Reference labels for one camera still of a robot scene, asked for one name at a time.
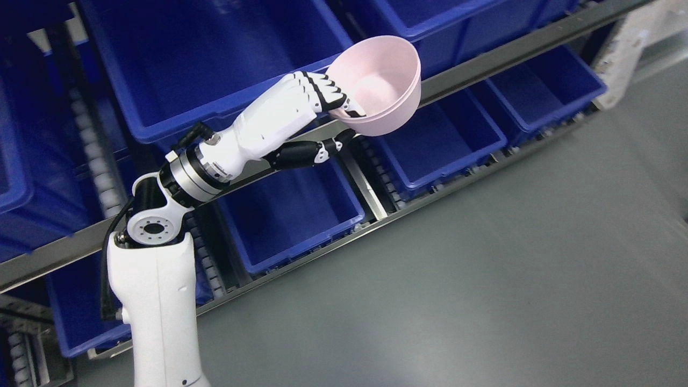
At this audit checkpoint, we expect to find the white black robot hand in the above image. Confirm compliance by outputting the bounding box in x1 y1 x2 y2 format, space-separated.
197 71 366 183

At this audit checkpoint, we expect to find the pink bowl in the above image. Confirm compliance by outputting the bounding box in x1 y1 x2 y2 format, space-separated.
330 77 422 137
326 35 422 122

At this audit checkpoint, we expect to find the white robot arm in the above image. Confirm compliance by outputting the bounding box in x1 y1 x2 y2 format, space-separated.
103 123 248 386

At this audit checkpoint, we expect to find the blue bin lower middle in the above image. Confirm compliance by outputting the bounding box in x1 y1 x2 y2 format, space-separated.
217 160 366 275

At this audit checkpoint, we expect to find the large blue bin upper left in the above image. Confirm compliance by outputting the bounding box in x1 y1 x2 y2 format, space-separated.
77 1 353 148

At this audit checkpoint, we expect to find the blue bin lower centre right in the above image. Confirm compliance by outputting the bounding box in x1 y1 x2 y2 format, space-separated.
370 90 506 201

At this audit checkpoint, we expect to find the blue bin far left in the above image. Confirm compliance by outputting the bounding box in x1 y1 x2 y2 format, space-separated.
1 35 103 262

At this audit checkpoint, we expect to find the blue bin upper right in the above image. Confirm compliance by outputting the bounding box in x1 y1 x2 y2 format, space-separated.
344 0 581 78

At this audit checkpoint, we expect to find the blue bin bottom left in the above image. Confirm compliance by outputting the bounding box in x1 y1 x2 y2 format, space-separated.
45 253 216 360

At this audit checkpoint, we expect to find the blue bin lower far right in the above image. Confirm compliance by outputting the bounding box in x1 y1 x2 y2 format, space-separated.
469 45 607 148

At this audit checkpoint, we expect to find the grey metal shelf rail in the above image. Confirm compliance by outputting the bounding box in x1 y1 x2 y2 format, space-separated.
1 1 647 292

